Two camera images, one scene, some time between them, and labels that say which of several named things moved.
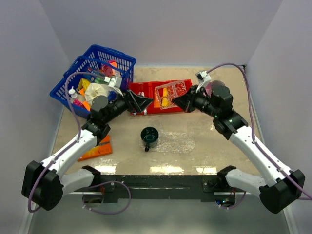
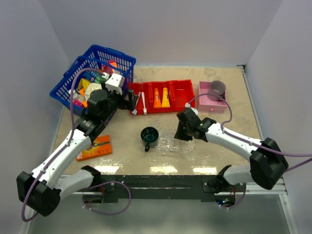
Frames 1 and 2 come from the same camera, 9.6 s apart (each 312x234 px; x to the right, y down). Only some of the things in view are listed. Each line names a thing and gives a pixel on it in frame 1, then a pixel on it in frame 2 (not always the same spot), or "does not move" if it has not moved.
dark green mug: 149,134 does not move
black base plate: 172,187 does not move
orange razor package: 103,147 does not move
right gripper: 186,101 → 179,135
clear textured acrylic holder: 164,94 → 182,133
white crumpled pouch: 93,89 does not move
